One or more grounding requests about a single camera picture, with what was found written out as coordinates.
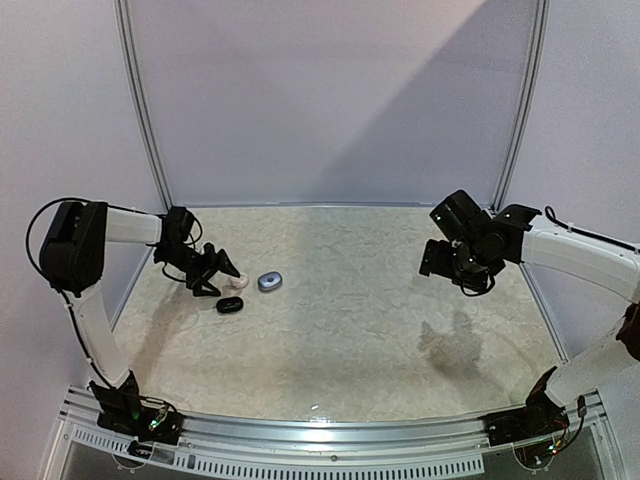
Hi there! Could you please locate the aluminium frame post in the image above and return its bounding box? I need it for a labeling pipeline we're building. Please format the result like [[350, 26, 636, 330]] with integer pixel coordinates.
[[114, 0, 173, 210], [490, 0, 549, 211]]

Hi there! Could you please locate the white round charging case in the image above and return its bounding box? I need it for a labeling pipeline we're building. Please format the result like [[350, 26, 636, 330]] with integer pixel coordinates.
[[227, 273, 249, 290]]

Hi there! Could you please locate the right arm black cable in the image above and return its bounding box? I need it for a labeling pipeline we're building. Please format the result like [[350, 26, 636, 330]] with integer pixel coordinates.
[[457, 205, 640, 297]]

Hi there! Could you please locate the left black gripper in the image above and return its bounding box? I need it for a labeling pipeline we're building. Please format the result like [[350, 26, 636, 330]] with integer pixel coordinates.
[[156, 242, 240, 296]]

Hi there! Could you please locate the black earbud charging case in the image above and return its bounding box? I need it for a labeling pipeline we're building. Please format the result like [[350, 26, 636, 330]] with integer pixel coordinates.
[[215, 296, 244, 315]]

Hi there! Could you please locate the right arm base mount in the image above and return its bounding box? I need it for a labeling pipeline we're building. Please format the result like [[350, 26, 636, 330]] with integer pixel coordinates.
[[479, 397, 587, 450]]

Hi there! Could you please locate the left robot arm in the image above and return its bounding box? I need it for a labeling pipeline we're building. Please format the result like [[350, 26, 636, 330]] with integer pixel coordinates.
[[30, 197, 242, 434]]

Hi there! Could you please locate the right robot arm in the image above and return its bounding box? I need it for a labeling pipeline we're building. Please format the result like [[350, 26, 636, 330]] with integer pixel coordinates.
[[419, 190, 639, 436]]

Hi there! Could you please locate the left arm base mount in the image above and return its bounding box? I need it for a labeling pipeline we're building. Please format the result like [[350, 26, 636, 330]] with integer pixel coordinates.
[[97, 403, 185, 445]]

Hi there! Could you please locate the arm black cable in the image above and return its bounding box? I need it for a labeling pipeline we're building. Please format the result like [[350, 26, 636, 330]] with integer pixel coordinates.
[[457, 205, 640, 297], [25, 197, 96, 361]]

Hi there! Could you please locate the aluminium front rail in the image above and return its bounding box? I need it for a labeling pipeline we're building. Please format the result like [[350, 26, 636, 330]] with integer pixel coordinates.
[[58, 387, 606, 459]]

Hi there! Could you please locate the left aluminium frame post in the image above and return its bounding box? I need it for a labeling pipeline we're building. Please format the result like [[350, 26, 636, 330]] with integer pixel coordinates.
[[114, 0, 173, 210]]

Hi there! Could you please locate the blue earbud charging case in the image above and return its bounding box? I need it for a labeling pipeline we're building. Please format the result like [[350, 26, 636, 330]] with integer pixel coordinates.
[[257, 271, 283, 293]]

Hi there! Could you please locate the slotted white cable duct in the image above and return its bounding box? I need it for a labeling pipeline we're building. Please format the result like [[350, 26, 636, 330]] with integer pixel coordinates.
[[60, 426, 487, 479]]

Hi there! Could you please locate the right aluminium frame post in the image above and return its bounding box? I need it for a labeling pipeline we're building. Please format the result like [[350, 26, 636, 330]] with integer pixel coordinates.
[[490, 0, 549, 211]]

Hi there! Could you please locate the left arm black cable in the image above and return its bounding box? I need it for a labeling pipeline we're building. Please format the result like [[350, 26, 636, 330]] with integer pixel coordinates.
[[25, 197, 96, 361]]

